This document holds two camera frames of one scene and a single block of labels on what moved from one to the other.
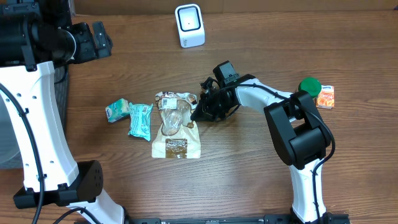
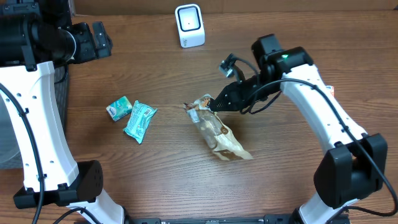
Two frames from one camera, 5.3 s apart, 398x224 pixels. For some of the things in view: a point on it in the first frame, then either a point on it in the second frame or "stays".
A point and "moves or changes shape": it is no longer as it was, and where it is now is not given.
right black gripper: [208, 110] → [237, 99]
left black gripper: [92, 50] stays
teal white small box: [118, 109] moves or changes shape
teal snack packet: [140, 116] moves or changes shape
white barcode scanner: [190, 26] stays
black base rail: [279, 218] stays
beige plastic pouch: [176, 137] → [214, 130]
